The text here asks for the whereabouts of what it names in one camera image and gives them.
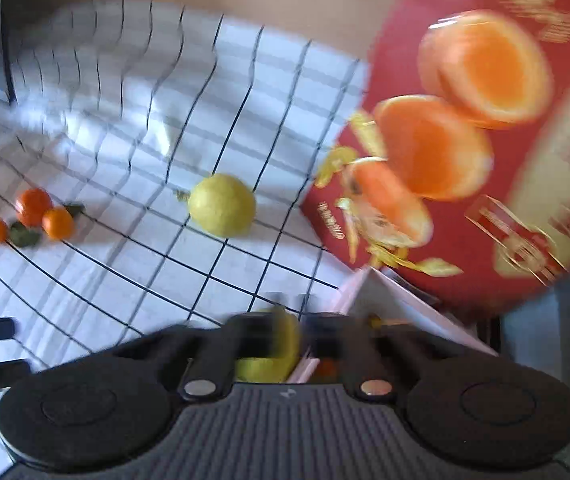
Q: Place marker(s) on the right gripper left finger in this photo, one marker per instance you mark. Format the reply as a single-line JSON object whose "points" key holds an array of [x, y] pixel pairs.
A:
{"points": [[200, 365]]}

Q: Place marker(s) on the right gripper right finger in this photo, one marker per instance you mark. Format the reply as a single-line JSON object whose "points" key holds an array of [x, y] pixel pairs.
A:
{"points": [[394, 363]]}

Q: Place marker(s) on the yellow-green pear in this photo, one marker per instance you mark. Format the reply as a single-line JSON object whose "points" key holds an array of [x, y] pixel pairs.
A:
{"points": [[221, 205]]}

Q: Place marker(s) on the pink open gift box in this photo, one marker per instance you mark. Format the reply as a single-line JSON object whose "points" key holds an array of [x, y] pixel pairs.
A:
{"points": [[376, 300]]}

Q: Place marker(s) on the small kumquat orange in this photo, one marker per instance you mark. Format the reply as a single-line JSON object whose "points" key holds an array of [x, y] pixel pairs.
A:
{"points": [[58, 223]]}

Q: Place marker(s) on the white grid tablecloth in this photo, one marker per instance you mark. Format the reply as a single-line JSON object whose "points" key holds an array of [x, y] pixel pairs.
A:
{"points": [[124, 102]]}

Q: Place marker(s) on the red printed gift bag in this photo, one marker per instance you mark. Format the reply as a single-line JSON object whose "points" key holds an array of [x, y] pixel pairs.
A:
{"points": [[454, 170]]}

